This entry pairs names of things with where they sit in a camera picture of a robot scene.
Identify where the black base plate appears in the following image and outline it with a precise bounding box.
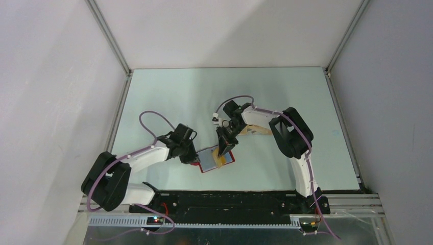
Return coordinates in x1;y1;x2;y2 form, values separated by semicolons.
146;190;330;214

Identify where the left aluminium frame post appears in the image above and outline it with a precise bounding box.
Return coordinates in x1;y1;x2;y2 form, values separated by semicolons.
85;0;132;77

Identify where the aluminium front rail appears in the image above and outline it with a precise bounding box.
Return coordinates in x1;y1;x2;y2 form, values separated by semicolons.
325;194;385;218

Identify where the right aluminium frame post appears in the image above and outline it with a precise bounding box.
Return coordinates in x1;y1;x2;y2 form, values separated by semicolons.
325;0;371;73

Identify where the red leather card holder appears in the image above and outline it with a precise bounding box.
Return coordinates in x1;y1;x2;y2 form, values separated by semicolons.
191;145;235;173

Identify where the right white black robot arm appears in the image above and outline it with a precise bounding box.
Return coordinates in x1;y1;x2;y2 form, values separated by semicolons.
212;100;319;213

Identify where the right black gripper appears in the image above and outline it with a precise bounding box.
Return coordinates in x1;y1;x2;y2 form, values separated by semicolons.
215;121;245;158

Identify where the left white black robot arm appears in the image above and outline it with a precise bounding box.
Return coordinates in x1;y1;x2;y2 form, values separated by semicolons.
81;124;199;213

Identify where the grey slotted cable duct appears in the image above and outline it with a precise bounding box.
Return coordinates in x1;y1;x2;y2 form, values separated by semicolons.
88;215;301;229

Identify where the aluminium frame post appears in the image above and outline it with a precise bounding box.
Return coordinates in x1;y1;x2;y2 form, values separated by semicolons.
325;0;371;73
85;0;132;77

